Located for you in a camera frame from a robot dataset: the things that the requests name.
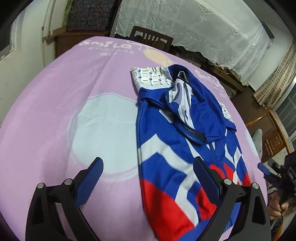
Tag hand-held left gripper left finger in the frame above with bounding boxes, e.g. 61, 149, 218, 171
25, 157, 103, 241

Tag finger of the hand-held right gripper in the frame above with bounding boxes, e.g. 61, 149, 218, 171
257, 162, 282, 186
272, 162, 286, 174

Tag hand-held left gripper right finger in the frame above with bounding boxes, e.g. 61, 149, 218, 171
194, 156, 271, 241

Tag blue red hooded jacket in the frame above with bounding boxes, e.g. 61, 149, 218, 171
131, 65, 251, 240

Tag person's right hand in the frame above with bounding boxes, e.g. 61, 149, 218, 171
269, 192, 289, 222

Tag light wooden armchair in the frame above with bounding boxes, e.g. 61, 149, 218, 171
246, 110, 296, 163

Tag grey cushion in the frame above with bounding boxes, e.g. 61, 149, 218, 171
252, 128, 264, 163

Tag small barred window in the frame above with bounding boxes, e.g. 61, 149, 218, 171
274, 86, 296, 149

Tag pink printed blanket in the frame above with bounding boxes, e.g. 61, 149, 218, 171
0, 35, 269, 241

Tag beige patterned curtain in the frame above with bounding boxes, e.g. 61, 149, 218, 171
253, 44, 296, 107

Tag stacked wooden pallets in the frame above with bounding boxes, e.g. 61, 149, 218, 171
171, 45, 245, 93

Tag dark blue flat box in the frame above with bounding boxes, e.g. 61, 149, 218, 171
261, 21, 274, 39

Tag dark wooden chair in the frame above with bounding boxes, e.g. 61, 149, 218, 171
129, 26, 174, 52

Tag white lace cloth cover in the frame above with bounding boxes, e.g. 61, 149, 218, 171
111, 0, 272, 85

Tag stack of dark patterned boxes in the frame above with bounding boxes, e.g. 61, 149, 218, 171
67, 0, 116, 32

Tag white leaning boards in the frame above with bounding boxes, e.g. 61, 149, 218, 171
43, 0, 70, 39

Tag green patterned board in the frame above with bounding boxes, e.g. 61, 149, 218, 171
62, 0, 74, 26

